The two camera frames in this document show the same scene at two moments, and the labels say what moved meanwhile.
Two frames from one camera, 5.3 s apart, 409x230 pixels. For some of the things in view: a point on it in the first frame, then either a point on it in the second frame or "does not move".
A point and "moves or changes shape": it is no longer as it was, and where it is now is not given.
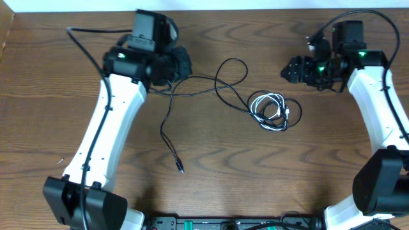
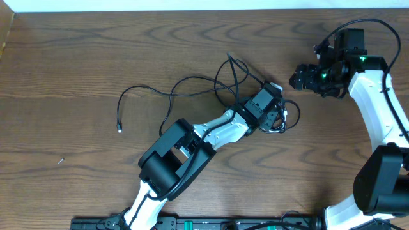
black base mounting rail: (261, 223) does not move
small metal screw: (61, 160) does not move
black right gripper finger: (294, 64) -> (301, 76)
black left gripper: (183, 56) -> (271, 117)
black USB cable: (268, 110) moves or changes shape
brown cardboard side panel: (6, 17) does not move
